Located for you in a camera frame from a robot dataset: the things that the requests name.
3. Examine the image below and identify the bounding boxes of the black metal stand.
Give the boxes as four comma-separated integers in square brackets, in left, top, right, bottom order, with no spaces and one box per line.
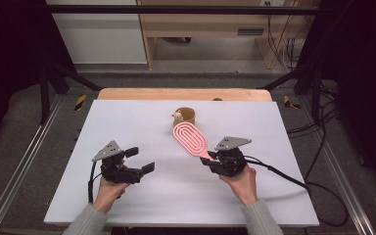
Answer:
[38,62,104,125]
[258,62,324,121]

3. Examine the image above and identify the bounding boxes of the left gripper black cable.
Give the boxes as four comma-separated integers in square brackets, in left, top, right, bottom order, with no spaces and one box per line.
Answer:
[87,161,103,204]

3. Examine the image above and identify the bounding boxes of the white cabinet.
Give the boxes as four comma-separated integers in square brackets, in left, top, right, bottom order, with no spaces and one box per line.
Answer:
[45,0,148,65]

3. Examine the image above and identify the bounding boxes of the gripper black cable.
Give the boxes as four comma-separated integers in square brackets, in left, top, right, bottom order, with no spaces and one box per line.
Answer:
[244,155,350,227]
[87,161,103,204]

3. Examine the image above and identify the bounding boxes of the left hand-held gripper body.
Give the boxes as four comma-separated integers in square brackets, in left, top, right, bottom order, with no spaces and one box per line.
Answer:
[91,140,144,185]

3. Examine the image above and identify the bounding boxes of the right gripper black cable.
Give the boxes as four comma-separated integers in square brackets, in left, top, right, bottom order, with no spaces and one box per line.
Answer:
[244,155,350,227]

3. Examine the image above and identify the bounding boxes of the wooden table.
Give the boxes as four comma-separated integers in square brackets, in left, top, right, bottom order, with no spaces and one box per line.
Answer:
[97,87,273,102]

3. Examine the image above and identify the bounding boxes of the pink hairbrush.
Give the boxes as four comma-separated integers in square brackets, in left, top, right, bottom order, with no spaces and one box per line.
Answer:
[171,121,216,162]

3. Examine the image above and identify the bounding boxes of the white table board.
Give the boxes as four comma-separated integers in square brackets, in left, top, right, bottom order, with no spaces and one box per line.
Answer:
[43,99,320,228]

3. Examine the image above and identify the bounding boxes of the hanging cables under desk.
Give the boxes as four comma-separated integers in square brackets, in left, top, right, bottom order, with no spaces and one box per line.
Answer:
[265,0,307,71]

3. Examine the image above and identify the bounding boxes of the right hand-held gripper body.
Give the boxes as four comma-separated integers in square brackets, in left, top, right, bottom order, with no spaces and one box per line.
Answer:
[209,136,253,178]

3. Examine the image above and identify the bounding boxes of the person's right hand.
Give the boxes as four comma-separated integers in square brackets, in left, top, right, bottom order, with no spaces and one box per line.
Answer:
[218,167,259,206]

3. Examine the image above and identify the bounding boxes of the person's left hand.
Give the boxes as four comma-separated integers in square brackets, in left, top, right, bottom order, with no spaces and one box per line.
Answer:
[92,177,131,213]

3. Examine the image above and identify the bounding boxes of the yellow black tape marker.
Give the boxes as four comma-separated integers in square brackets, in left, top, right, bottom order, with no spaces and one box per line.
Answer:
[283,95,302,110]
[73,94,88,112]

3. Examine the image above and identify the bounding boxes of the black horizontal frame bar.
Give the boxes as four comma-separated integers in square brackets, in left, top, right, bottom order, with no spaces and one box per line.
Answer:
[45,4,321,16]

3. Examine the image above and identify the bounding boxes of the black floor cables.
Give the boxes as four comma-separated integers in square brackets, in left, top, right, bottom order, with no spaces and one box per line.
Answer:
[287,81,341,177]

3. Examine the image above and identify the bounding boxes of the aluminium rail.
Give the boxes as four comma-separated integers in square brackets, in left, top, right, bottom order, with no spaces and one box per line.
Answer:
[0,97,63,235]
[298,97,376,235]

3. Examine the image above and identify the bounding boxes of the wooden desk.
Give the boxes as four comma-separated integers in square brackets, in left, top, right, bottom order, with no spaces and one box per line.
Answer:
[136,0,321,71]

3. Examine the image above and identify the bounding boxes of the brown cup with animal figure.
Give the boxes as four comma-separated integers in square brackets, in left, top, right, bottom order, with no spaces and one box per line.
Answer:
[171,107,197,136]

